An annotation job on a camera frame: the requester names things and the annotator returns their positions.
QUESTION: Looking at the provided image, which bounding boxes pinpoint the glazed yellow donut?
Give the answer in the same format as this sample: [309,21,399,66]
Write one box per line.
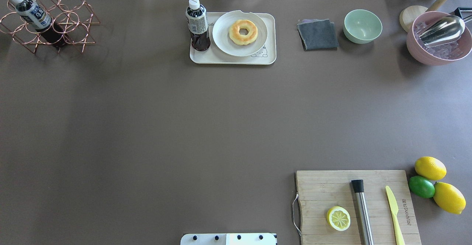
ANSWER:
[229,19,258,45]

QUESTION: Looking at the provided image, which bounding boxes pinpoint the white round plate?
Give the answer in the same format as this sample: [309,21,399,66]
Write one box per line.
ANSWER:
[212,11,268,57]

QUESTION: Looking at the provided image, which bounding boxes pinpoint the cream rabbit tray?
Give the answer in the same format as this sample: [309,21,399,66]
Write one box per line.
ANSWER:
[190,12,277,65]

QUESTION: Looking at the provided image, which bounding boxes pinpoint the dark tea bottle on tray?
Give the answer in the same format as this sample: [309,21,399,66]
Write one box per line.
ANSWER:
[185,0,211,52]

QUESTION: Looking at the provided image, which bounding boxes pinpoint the grey folded cloth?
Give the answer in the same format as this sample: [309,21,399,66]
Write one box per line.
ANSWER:
[297,19,339,51]

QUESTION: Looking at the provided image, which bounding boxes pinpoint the bamboo cutting board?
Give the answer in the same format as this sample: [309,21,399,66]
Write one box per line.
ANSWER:
[296,170,421,245]

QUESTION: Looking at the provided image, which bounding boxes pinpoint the steel cylinder muddler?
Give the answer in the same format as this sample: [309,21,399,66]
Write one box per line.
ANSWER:
[351,179,374,245]

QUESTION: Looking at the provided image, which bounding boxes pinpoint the half lemon slice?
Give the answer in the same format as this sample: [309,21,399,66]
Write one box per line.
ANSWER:
[326,206,351,231]

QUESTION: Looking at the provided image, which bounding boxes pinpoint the mint green bowl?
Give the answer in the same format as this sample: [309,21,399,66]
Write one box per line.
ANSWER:
[343,9,383,44]

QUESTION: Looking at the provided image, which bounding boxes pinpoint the yellow plastic knife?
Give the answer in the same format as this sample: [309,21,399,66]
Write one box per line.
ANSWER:
[385,186,406,245]

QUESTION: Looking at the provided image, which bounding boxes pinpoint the pink bowl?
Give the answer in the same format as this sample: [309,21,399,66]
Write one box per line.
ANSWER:
[406,11,472,66]

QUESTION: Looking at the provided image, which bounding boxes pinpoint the wooden cup stand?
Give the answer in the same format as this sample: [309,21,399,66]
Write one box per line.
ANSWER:
[399,0,447,32]

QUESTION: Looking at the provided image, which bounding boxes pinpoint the upper yellow lemon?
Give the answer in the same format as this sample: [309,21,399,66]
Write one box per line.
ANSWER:
[414,156,447,181]

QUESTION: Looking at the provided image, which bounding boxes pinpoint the yellow lemon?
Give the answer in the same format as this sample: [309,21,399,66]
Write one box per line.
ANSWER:
[414,156,447,181]
[433,182,466,214]

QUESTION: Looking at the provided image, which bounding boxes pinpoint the green lime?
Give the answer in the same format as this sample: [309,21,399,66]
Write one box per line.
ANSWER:
[408,175,435,198]

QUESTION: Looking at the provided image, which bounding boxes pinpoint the clear ice cubes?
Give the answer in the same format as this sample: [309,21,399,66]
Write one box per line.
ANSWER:
[417,23,458,59]

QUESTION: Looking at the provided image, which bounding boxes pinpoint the steel ice scoop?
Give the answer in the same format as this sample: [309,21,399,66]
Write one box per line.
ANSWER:
[419,15,466,48]

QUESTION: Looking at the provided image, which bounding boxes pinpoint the lower yellow lemon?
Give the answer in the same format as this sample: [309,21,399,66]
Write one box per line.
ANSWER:
[433,182,466,214]

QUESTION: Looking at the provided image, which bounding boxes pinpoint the bottle lying in rack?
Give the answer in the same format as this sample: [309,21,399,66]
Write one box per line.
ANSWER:
[10,0,67,48]

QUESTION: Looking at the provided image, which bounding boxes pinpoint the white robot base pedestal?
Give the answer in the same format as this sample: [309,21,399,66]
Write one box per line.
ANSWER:
[180,232,278,245]

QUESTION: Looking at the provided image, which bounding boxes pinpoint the copper wire bottle rack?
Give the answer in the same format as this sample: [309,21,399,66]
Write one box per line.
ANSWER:
[1,0,101,54]

